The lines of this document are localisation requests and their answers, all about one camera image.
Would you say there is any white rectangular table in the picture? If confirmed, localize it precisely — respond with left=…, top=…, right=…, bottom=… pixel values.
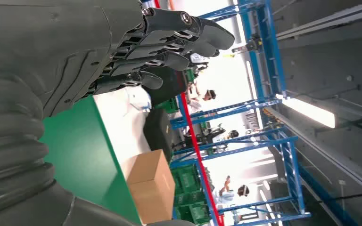
left=93, top=86, right=156, bottom=182

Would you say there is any red pole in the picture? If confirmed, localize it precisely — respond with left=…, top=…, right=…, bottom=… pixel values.
left=154, top=0, right=225, bottom=226

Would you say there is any ceiling light strip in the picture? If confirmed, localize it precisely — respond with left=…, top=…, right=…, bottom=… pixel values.
left=276, top=93, right=336, bottom=129

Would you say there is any black hard carrying case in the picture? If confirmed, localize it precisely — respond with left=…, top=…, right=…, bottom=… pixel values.
left=143, top=108, right=174, bottom=163

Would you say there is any person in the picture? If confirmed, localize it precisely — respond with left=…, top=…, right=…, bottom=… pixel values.
left=188, top=81, right=217, bottom=113
left=214, top=175, right=251, bottom=216

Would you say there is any black robot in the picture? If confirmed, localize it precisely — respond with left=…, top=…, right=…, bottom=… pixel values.
left=184, top=124, right=227, bottom=147

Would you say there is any brown cardboard box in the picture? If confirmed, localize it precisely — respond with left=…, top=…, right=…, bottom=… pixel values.
left=127, top=149, right=176, bottom=225

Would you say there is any blue metal rack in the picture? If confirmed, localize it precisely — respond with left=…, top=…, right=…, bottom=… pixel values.
left=170, top=0, right=312, bottom=226

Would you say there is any green table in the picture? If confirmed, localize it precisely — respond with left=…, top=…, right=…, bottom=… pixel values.
left=40, top=95, right=144, bottom=225

